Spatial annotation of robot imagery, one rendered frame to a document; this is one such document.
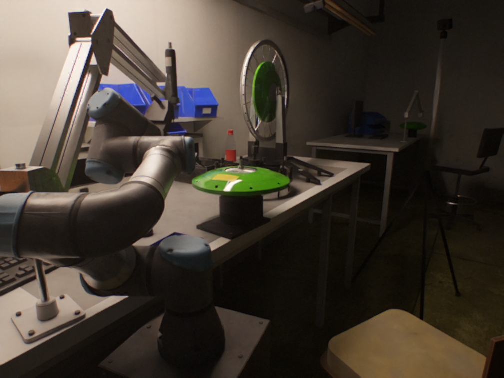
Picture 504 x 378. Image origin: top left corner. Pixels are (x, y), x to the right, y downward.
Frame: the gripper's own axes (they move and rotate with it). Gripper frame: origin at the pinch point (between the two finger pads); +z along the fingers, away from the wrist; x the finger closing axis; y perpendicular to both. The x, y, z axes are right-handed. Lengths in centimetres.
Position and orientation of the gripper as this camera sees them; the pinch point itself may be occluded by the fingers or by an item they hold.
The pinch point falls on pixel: (199, 167)
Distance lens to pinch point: 85.4
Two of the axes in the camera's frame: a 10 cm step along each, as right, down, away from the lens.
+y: -2.6, 9.2, -2.9
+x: 8.9, 1.1, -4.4
